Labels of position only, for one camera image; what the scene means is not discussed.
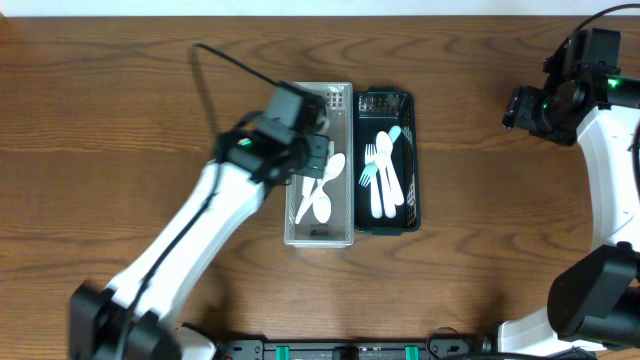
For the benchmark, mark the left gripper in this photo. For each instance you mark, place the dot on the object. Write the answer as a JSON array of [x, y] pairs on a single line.
[[319, 153]]

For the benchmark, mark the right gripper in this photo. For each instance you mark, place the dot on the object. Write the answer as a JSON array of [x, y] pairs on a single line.
[[515, 108]]

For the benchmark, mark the white plastic spoon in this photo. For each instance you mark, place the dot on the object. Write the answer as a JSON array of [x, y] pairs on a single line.
[[385, 145], [322, 205], [307, 187]]

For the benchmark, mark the white plastic spoon angled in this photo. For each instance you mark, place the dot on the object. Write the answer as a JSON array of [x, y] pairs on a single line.
[[333, 169]]

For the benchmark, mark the black plastic basket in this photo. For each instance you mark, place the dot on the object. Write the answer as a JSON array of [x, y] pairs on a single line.
[[392, 111]]

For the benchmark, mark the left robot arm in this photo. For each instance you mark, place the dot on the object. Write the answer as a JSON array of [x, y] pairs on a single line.
[[134, 316]]

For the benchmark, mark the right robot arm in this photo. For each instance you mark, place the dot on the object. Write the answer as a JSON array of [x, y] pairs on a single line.
[[594, 304]]

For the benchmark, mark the clear plastic basket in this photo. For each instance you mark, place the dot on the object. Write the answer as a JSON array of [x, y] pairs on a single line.
[[338, 232]]

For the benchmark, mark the black mounting rail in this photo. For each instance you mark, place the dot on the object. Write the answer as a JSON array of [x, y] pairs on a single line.
[[320, 350]]

